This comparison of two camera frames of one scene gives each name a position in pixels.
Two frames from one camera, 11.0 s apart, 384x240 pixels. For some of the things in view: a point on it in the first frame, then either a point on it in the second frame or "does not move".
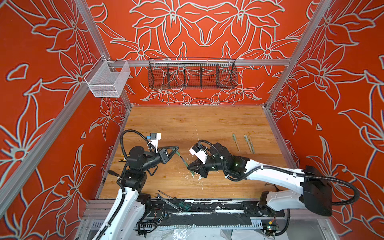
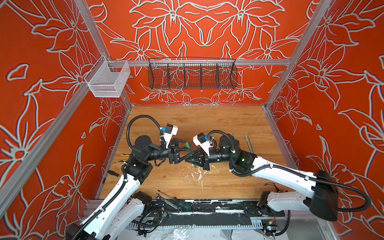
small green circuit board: x=272 y=227 does not move
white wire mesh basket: x=109 y=80 does not move
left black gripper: x=163 y=156 -> x=173 y=155
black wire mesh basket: x=192 y=73 does not move
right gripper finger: x=195 y=170 -> x=196 y=161
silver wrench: x=179 y=209 does not move
